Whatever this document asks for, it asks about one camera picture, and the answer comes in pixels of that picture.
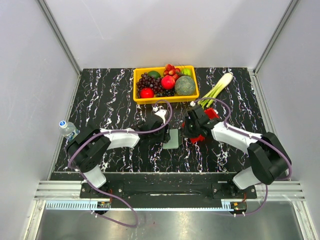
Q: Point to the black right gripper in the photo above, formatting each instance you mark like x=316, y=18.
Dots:
x=186, y=133

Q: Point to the dark purple grape bunch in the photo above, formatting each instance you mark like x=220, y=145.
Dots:
x=149, y=82

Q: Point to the green apple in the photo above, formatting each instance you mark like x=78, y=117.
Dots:
x=186, y=72

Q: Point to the clear plastic water bottle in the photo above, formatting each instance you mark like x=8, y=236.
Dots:
x=68, y=130

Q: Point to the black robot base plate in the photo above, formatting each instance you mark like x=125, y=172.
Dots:
x=153, y=189

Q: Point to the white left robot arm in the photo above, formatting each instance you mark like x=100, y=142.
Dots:
x=87, y=149

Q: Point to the red plastic card tray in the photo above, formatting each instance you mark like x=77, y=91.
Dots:
x=211, y=113

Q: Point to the red pomegranate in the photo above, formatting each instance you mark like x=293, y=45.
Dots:
x=168, y=82

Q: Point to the green spring onion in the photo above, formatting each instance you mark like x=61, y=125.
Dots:
x=224, y=81

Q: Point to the yellow plastic fruit bin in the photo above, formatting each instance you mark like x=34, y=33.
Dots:
x=171, y=99

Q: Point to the green avocado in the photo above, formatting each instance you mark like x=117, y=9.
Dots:
x=154, y=74

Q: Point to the green netted melon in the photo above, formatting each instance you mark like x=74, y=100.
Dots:
x=185, y=86

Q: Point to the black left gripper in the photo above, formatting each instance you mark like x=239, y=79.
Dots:
x=165, y=136

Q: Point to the red round fruit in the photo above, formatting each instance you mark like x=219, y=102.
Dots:
x=146, y=92

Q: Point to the aluminium frame rail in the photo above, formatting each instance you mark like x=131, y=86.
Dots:
x=77, y=205

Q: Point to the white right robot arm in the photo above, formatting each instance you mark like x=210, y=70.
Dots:
x=267, y=157

